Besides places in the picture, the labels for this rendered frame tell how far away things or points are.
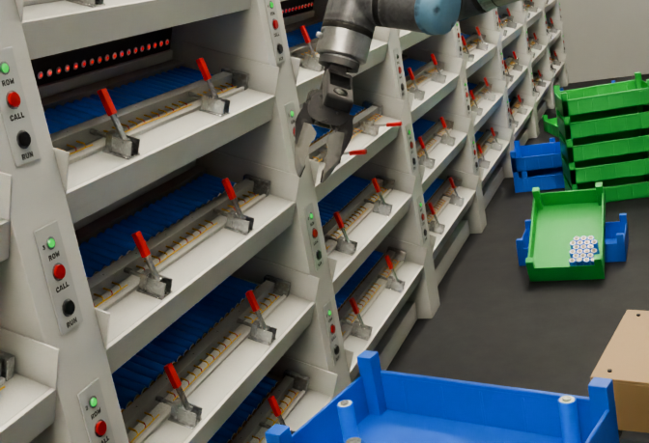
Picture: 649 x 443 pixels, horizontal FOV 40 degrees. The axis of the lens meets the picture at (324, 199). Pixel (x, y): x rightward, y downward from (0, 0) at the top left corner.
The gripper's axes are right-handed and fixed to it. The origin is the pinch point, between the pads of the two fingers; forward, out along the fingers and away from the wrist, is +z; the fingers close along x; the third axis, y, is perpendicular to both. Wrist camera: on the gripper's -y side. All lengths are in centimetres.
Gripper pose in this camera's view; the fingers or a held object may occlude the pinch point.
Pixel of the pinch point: (312, 172)
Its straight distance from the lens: 151.1
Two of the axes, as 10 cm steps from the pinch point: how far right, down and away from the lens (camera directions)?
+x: -9.6, -2.4, -1.3
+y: -1.3, -0.2, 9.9
